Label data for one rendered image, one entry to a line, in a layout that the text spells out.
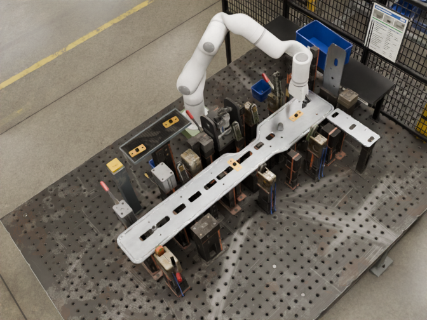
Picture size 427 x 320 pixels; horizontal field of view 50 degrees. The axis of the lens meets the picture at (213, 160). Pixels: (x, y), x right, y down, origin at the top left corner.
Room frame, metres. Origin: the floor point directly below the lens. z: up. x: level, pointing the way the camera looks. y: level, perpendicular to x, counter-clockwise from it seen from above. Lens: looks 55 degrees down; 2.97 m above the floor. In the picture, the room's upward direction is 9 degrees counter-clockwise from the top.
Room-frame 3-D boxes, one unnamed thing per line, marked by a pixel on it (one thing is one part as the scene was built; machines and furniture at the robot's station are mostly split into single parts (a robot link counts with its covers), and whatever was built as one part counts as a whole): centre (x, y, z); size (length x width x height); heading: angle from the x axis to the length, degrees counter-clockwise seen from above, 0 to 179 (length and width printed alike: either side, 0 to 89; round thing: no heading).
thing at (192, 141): (1.45, 0.09, 0.90); 0.05 x 0.05 x 0.40; 34
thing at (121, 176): (1.33, 0.49, 0.92); 0.08 x 0.08 x 0.44; 34
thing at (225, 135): (1.55, -0.07, 0.94); 0.18 x 0.13 x 0.49; 124
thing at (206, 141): (1.47, 0.03, 0.89); 0.13 x 0.11 x 0.38; 34
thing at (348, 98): (1.63, -0.79, 0.88); 0.08 x 0.08 x 0.36; 34
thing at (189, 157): (1.37, 0.12, 0.89); 0.13 x 0.11 x 0.38; 34
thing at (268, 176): (1.22, -0.25, 0.87); 0.12 x 0.09 x 0.35; 34
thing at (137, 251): (1.31, -0.09, 1.00); 1.38 x 0.22 x 0.02; 124
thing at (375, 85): (2.00, -0.74, 1.02); 0.90 x 0.22 x 0.03; 34
